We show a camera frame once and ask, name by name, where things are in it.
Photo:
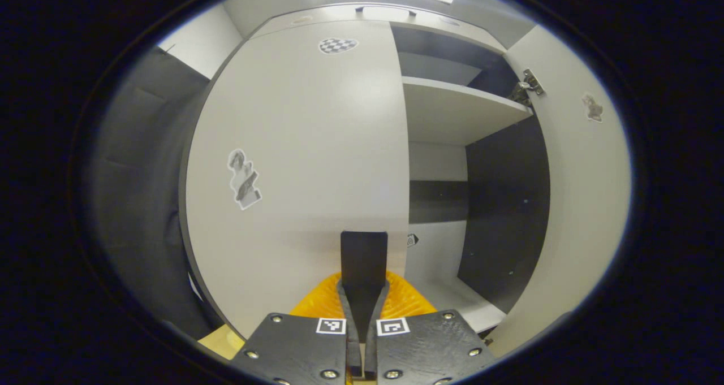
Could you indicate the white cabinet shelf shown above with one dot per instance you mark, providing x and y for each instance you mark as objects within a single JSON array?
[{"x": 447, "y": 111}]

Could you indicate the grey double-door shoe cabinet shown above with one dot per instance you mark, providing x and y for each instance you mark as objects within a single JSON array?
[{"x": 503, "y": 204}]

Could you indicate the metal door hinge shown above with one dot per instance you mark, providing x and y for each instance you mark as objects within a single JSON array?
[{"x": 529, "y": 82}]

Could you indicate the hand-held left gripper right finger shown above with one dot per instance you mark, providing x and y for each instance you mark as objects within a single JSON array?
[{"x": 370, "y": 357}]

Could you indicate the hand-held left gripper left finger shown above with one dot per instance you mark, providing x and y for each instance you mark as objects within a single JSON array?
[{"x": 354, "y": 357}]

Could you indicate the grey cabinet door cube stickers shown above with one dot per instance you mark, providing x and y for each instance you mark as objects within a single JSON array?
[{"x": 582, "y": 204}]

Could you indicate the grey cabinet door checkered sticker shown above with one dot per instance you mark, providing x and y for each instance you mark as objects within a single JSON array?
[{"x": 317, "y": 147}]

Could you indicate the grey cabinet drawer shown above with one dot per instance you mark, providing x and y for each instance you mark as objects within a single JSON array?
[{"x": 339, "y": 17}]

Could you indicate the black backdrop cloth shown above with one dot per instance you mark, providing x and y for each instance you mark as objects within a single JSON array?
[{"x": 141, "y": 176}]

